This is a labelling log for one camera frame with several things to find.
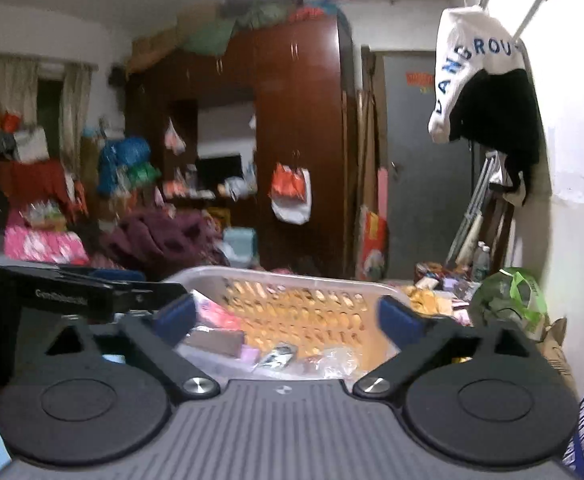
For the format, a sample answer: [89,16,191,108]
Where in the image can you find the metal crutches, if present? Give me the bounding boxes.
[444,152,504,267]

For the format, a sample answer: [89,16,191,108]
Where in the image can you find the wooden planks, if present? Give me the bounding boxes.
[354,90,389,281]

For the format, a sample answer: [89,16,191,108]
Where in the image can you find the beige curtain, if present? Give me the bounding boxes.
[0,55,40,127]
[59,62,93,161]

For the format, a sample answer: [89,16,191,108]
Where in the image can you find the white and black hanging jacket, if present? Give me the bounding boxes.
[428,5,543,207]

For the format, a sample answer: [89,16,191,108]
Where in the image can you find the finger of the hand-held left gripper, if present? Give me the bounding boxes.
[112,282,189,315]
[56,267,149,286]

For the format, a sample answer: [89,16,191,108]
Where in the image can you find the red and blue bag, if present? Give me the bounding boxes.
[287,0,345,24]

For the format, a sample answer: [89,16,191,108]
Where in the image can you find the clear plastic basket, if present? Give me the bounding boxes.
[164,266,415,386]

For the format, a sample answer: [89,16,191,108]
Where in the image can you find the blue plastic bags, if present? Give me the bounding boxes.
[96,137,151,196]

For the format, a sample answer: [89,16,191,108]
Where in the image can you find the brown paper bag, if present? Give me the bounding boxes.
[537,317,581,401]

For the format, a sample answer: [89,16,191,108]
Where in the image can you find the red printed sack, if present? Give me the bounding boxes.
[362,210,389,281]

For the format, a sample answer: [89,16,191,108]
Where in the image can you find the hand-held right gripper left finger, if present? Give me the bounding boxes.
[43,292,221,402]

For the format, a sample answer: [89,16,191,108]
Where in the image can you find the small green plastic bag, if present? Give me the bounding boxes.
[126,162,163,191]

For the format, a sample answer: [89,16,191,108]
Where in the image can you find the grey door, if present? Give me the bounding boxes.
[382,52,479,281]

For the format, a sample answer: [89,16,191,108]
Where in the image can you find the orange hanging plastic bag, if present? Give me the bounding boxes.
[269,162,313,226]

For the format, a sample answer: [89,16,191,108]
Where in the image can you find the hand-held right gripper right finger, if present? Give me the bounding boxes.
[352,295,543,402]

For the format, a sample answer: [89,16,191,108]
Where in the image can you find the pink printed blanket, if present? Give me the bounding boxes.
[4,225,90,266]

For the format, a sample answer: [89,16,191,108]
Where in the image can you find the cardboard boxes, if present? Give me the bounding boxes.
[124,2,219,74]

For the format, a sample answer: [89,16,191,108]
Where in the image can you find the maroon blanket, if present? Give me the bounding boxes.
[102,207,231,282]

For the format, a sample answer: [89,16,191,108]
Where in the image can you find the green cloth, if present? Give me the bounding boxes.
[182,2,293,57]

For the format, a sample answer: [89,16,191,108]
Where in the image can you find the pink board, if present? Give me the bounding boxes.
[377,170,389,219]

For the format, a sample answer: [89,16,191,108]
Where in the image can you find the black television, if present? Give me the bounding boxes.
[196,155,245,194]

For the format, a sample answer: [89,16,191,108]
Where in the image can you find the plastic bottle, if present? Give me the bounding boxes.
[472,241,493,282]

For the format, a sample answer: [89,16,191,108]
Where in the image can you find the white pink hanging bag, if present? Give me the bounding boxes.
[164,119,188,156]

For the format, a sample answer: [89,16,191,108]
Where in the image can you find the brown wooden wardrobe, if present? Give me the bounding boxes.
[122,15,361,281]

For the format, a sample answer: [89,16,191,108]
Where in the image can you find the red cloth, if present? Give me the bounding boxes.
[0,160,73,212]

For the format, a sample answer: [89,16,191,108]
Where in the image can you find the yellow packets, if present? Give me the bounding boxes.
[404,285,466,319]

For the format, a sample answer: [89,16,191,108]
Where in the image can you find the brown box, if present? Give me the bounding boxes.
[184,326,247,359]

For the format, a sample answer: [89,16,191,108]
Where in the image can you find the large green plastic bag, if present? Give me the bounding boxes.
[469,267,549,334]

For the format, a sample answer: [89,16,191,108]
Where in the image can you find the red door sign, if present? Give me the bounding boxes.
[406,72,435,92]

